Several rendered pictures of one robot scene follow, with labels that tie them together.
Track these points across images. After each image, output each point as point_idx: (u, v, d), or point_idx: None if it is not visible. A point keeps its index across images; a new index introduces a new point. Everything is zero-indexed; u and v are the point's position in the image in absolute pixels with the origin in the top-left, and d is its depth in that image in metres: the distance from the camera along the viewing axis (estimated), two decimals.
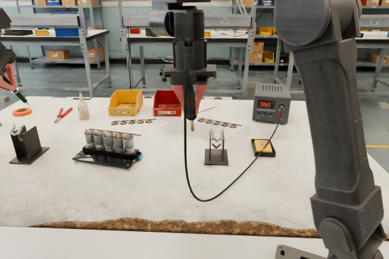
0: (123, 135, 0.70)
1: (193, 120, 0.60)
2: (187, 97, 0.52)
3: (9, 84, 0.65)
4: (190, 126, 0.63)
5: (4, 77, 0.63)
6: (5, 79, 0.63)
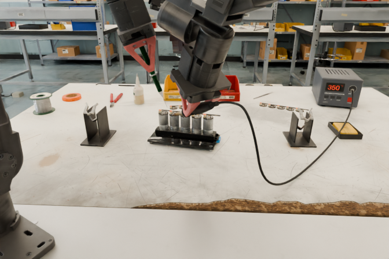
0: (201, 115, 0.66)
1: None
2: (204, 111, 0.52)
3: (147, 63, 0.59)
4: (176, 114, 0.63)
5: (146, 54, 0.59)
6: (145, 56, 0.59)
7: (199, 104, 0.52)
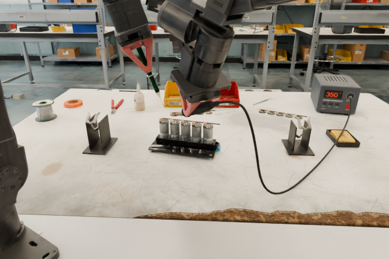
0: (201, 124, 0.67)
1: None
2: (204, 111, 0.52)
3: (145, 63, 0.59)
4: (176, 114, 0.63)
5: (143, 54, 0.59)
6: (142, 57, 0.59)
7: (199, 104, 0.52)
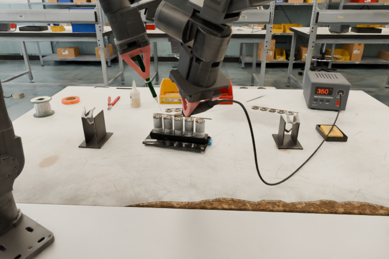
0: (194, 119, 0.69)
1: None
2: (204, 111, 0.52)
3: (143, 70, 0.63)
4: (176, 115, 0.63)
5: (141, 61, 0.62)
6: (140, 63, 0.62)
7: (199, 103, 0.52)
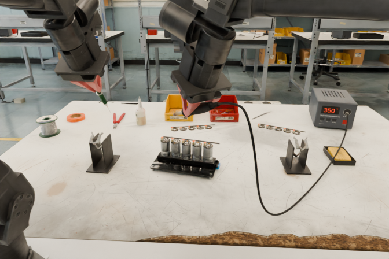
0: (202, 143, 0.69)
1: None
2: (204, 112, 0.52)
3: None
4: (176, 114, 0.63)
5: None
6: None
7: (199, 104, 0.52)
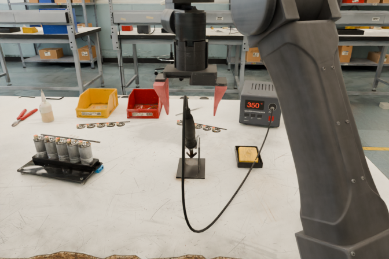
0: (79, 142, 0.59)
1: None
2: (186, 128, 0.48)
3: None
4: (189, 153, 0.59)
5: None
6: None
7: None
